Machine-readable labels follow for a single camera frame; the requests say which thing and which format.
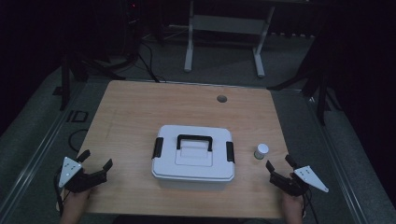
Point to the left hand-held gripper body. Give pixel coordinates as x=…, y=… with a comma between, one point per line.
x=71, y=170

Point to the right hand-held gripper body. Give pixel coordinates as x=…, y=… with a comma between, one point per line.
x=295, y=183

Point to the small white bottle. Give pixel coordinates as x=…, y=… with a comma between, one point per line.
x=261, y=151

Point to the white plastic storage box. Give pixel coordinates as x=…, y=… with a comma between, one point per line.
x=193, y=185

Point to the person's right hand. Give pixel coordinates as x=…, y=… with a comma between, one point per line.
x=292, y=203

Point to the person's left hand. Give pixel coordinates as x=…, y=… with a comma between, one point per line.
x=76, y=199

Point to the black metal stand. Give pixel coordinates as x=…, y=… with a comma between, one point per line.
x=320, y=90
x=66, y=81

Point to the dark equipment rack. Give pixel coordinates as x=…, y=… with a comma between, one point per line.
x=133, y=25

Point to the grey metal floor rail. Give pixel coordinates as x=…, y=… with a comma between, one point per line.
x=37, y=155
x=339, y=161

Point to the white metal desk frame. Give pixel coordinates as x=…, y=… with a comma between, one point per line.
x=229, y=25

